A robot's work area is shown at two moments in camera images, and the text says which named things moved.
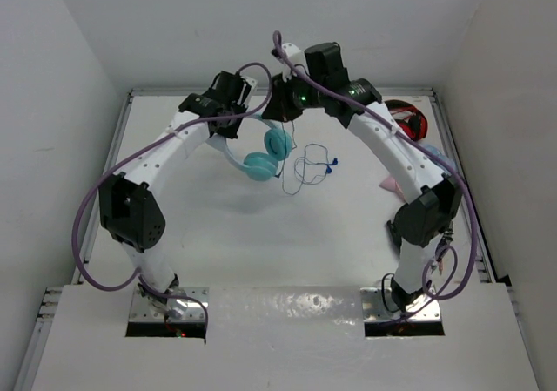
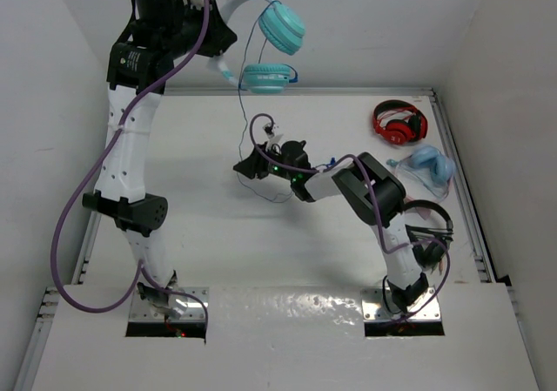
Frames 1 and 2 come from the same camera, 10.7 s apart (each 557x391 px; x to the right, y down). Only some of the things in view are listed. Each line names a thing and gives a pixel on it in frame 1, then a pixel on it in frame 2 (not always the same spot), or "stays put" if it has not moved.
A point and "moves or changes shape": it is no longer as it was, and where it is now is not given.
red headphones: x=411 y=120 stays put
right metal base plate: x=373 y=308 stays put
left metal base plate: x=141 y=309 stays put
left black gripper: x=241 y=108 to x=218 y=36
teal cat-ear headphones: x=259 y=166 moves or changes shape
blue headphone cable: x=312 y=168 moves or changes shape
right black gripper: x=279 y=106 to x=254 y=165
